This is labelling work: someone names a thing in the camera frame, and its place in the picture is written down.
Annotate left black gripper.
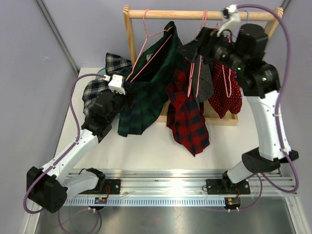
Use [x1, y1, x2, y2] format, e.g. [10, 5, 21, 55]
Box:
[108, 87, 135, 123]

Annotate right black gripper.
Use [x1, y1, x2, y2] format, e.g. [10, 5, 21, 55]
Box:
[177, 27, 247, 73]

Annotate navy white plaid skirt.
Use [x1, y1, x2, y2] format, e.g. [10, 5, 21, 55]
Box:
[82, 53, 132, 116]

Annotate pink wire hanger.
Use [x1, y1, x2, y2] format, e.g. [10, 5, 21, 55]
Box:
[215, 21, 234, 98]

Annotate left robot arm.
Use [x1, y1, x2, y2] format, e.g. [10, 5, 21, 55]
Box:
[23, 76, 132, 214]

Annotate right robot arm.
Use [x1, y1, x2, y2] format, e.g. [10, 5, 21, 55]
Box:
[178, 23, 299, 193]

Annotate grey dotted skirt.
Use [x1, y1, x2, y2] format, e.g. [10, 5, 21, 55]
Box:
[192, 62, 214, 103]

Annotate green plaid skirt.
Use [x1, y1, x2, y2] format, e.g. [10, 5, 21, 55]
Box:
[118, 21, 184, 137]

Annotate pink hanger pair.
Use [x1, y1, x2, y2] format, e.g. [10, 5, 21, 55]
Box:
[188, 9, 208, 98]

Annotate pink hanger of green skirt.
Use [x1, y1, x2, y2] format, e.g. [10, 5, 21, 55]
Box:
[126, 9, 173, 82]

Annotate red polka dot skirt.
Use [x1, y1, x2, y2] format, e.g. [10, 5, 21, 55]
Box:
[208, 62, 242, 118]

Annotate red plaid skirt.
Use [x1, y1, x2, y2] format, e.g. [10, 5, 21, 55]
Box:
[165, 66, 210, 156]

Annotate blue plastic basin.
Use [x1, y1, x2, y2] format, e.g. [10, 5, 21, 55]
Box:
[97, 68, 106, 77]

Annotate wooden clothes rack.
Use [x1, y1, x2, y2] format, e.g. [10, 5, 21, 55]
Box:
[123, 5, 279, 126]

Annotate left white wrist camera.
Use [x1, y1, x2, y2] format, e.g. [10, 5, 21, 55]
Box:
[103, 74, 126, 95]

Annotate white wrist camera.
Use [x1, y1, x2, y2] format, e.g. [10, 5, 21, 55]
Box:
[103, 74, 126, 95]
[217, 4, 241, 37]

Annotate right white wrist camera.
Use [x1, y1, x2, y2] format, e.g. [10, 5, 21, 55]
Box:
[217, 4, 241, 37]

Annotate blue wire hanger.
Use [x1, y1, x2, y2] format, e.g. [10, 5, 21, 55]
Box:
[244, 10, 250, 24]

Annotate aluminium rail base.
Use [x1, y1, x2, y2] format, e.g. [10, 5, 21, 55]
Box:
[33, 73, 298, 207]

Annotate left black mount plate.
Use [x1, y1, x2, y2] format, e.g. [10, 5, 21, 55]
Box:
[79, 179, 121, 195]

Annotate black mount plate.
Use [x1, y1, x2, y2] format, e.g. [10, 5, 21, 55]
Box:
[206, 179, 251, 195]
[79, 179, 121, 195]

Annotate right black mount plate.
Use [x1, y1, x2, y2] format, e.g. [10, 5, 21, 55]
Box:
[206, 179, 251, 195]

